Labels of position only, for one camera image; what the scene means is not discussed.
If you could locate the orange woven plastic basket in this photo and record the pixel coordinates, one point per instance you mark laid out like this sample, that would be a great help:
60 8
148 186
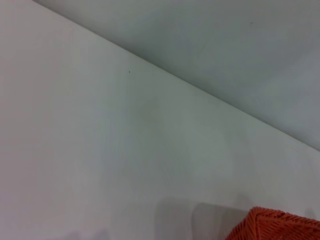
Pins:
272 225

